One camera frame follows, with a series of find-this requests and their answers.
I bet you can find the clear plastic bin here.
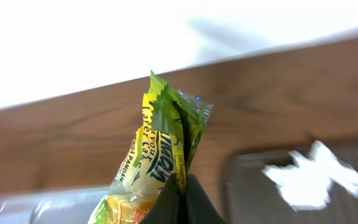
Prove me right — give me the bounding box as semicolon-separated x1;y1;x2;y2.
0;185;109;224

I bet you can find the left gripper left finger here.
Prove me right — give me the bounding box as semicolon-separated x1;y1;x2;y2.
140;173;183;224

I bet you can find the green yellow snack wrapper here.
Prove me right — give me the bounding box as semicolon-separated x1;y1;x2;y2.
88;73;213;224

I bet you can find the white tissue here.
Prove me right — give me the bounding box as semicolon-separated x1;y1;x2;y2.
262;141;358;211

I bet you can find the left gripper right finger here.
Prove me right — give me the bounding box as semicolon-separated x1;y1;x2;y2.
185;174;226;224

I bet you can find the brown serving tray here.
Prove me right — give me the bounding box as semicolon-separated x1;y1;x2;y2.
221;148;358;224

